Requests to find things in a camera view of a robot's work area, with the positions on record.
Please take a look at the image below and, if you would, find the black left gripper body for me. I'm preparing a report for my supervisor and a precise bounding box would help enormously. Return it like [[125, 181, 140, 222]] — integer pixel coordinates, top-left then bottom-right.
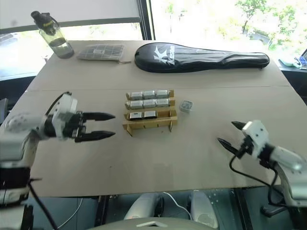
[[62, 111, 87, 143]]

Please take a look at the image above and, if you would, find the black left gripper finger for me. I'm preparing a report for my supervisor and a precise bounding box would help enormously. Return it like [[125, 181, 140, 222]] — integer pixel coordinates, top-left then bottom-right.
[[75, 130, 117, 144], [83, 112, 117, 122]]

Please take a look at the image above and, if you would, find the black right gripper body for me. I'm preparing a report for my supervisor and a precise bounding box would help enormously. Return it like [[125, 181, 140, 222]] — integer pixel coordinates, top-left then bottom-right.
[[236, 136, 253, 154]]

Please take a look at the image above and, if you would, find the wooden rack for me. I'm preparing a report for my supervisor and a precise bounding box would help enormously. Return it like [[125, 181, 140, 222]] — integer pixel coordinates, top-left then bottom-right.
[[122, 89, 179, 138]]

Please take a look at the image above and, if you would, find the black table leg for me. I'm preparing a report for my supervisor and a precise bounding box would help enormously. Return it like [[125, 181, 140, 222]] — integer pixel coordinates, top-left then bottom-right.
[[94, 195, 109, 230], [229, 187, 249, 230]]

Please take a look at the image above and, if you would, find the grey mesh zip pouch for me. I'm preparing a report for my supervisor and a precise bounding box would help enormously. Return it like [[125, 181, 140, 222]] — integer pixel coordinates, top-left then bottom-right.
[[76, 43, 132, 65]]

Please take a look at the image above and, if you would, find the silver rounded robot leg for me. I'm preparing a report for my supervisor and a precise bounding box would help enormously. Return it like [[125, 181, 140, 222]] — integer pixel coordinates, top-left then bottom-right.
[[190, 190, 219, 229], [123, 192, 164, 221]]

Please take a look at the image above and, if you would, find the teal cloth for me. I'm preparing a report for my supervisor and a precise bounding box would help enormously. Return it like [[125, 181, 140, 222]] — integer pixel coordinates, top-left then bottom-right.
[[278, 58, 298, 68]]

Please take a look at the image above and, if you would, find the black racket bag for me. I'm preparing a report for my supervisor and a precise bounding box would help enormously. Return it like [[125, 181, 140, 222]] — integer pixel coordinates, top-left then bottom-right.
[[134, 42, 271, 73]]

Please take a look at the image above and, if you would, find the clear water bottle black lid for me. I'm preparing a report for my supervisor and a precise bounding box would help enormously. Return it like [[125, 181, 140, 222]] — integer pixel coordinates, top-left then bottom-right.
[[30, 10, 75, 59]]

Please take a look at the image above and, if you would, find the blue items pile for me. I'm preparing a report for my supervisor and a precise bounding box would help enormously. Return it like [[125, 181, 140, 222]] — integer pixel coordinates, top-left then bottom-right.
[[293, 49, 307, 69]]

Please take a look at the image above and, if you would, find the grey robot torso top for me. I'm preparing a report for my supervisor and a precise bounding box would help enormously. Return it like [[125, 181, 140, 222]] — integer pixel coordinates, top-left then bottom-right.
[[87, 216, 207, 230]]

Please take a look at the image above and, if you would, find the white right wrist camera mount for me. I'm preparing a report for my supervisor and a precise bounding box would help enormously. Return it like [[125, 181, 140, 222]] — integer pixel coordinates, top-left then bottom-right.
[[241, 119, 270, 159]]

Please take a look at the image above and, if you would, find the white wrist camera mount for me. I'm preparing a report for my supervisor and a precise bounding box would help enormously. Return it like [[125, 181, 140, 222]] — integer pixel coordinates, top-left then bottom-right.
[[50, 93, 79, 141], [241, 119, 270, 159]]

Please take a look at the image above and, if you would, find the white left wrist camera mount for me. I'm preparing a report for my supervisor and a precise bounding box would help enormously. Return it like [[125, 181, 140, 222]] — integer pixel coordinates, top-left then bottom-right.
[[50, 93, 79, 141]]

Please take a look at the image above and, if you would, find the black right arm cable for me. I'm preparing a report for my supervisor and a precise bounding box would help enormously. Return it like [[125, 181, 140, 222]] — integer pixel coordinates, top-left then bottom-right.
[[229, 146, 288, 208]]

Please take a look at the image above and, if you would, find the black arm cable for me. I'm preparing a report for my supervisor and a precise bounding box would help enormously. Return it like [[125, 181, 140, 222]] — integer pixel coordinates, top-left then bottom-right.
[[45, 91, 72, 116], [229, 146, 288, 208]]

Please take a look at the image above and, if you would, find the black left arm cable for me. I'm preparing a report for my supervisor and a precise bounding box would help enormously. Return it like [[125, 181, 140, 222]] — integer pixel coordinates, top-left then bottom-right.
[[45, 91, 72, 116]]

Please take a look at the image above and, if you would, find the thin white cable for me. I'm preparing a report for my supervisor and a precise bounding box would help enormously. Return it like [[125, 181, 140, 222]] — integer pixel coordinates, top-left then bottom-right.
[[162, 191, 193, 220]]

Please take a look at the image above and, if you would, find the black window frame post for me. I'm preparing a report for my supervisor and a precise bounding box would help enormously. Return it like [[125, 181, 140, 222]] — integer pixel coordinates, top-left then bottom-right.
[[137, 0, 156, 41]]

